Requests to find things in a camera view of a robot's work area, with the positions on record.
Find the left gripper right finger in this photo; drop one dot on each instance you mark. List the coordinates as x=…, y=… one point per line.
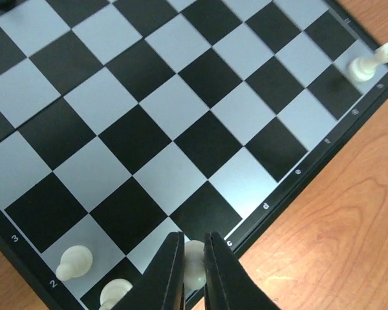
x=228, y=285

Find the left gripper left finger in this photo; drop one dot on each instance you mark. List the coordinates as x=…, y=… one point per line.
x=161, y=286

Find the white chess piece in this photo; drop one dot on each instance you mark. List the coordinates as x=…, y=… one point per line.
x=194, y=270

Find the white chess pawn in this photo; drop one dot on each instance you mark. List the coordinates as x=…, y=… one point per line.
x=113, y=292
x=75, y=262

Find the white chess rook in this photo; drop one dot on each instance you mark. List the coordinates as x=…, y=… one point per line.
x=362, y=69

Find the black white chess board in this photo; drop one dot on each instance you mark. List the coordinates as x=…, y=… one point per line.
x=122, y=121

